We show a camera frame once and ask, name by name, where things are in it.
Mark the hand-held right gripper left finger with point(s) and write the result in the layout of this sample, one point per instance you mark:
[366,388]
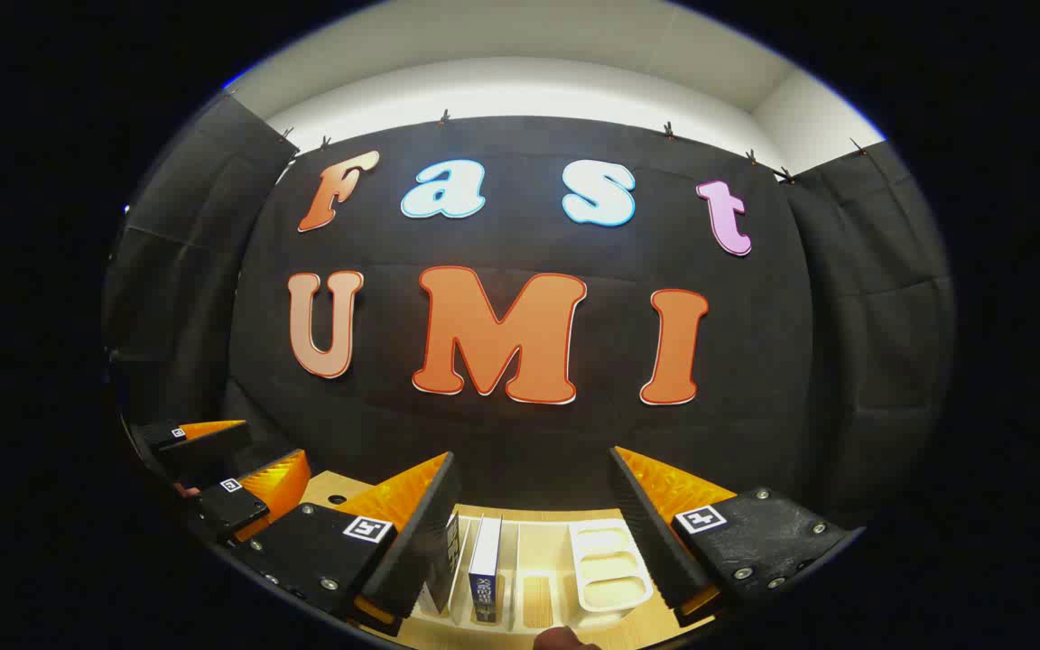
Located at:
[425,542]

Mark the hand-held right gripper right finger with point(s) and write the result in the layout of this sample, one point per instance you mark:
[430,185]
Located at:
[655,542]

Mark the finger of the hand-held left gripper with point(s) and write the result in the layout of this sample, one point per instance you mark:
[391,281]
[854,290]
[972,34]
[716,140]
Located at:
[231,507]
[204,447]

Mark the white cover book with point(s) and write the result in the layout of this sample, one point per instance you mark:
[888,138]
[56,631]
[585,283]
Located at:
[448,551]

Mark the white bookshelf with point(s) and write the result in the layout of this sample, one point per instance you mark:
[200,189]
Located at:
[610,569]

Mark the blue spine book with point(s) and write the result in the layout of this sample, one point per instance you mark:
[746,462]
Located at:
[486,551]

